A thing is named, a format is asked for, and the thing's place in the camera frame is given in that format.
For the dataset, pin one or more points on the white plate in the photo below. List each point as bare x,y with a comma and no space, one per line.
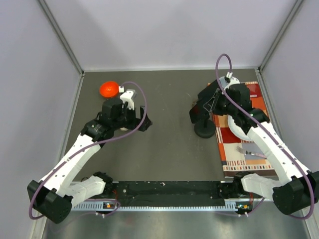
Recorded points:
236,130

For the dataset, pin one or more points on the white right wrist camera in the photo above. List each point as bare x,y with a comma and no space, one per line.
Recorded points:
232,81

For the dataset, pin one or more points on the fork with pink handle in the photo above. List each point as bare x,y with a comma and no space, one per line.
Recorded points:
245,152

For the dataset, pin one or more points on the orange bowl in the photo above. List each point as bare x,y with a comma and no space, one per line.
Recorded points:
109,89

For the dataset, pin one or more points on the black smartphone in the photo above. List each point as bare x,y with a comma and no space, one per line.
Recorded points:
208,93
197,113

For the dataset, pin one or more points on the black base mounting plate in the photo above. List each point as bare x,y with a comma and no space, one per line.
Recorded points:
173,193

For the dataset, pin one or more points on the black camera stand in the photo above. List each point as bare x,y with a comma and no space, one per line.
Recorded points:
205,128

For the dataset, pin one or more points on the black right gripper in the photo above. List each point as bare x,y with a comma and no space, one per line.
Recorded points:
216,109

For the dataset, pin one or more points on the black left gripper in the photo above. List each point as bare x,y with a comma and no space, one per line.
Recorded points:
135,122

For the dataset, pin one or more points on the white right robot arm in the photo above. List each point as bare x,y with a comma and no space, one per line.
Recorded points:
297,187

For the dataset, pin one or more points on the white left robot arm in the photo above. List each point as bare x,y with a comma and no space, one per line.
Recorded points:
55,195

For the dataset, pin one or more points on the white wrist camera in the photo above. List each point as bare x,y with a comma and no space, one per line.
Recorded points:
128,99
232,81

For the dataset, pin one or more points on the colourful patchwork placemat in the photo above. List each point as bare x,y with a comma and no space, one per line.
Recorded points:
232,150

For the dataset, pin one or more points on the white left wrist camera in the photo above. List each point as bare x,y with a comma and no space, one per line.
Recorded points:
128,99

